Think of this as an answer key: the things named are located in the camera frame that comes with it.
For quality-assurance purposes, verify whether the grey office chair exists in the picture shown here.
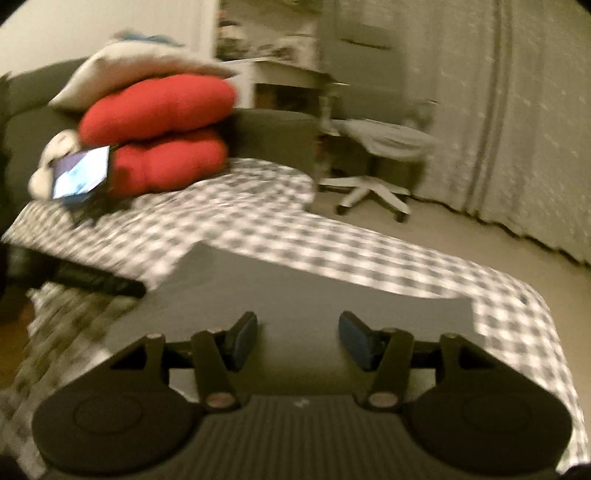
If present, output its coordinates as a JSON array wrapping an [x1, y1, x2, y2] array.
[[318, 0, 440, 223]]

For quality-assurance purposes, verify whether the star-patterned curtain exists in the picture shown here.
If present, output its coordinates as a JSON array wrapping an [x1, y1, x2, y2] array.
[[401, 0, 591, 267]]

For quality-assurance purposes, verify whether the dark green sofa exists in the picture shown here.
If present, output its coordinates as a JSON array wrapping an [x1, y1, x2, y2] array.
[[0, 58, 325, 214]]

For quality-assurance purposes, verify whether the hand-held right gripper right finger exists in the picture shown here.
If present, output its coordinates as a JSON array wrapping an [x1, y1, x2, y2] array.
[[338, 311, 490, 411]]

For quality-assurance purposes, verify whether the blue phone stand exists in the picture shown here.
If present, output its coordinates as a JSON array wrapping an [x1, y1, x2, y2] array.
[[65, 188, 117, 227]]

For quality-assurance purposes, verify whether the grey knit garment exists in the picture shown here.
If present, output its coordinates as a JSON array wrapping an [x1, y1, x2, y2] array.
[[104, 241, 484, 403]]

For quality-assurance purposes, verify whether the grey white checkered blanket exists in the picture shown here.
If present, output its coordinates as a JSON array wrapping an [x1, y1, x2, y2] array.
[[0, 157, 583, 477]]

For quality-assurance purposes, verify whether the white plush toy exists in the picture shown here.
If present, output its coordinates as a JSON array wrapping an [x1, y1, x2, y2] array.
[[28, 129, 86, 202]]

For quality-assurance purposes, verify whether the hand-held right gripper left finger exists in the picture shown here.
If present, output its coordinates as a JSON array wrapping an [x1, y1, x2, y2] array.
[[108, 311, 258, 412]]

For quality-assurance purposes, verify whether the blue cloth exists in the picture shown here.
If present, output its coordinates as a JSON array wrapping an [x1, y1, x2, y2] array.
[[113, 30, 186, 49]]

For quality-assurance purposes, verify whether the red puffy cushion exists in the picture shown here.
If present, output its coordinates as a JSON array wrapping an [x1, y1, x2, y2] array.
[[78, 74, 239, 144], [108, 129, 230, 197]]

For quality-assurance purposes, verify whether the beige pillow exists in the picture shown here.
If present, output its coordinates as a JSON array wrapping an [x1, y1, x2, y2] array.
[[48, 44, 241, 112]]

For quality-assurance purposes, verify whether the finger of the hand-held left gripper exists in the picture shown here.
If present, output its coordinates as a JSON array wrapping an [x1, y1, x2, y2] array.
[[52, 264, 148, 299]]

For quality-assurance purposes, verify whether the white desk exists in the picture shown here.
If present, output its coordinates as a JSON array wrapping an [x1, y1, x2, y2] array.
[[222, 54, 334, 117]]

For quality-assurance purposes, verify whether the smartphone with lit screen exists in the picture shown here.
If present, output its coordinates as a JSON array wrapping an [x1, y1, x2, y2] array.
[[50, 144, 119, 206]]

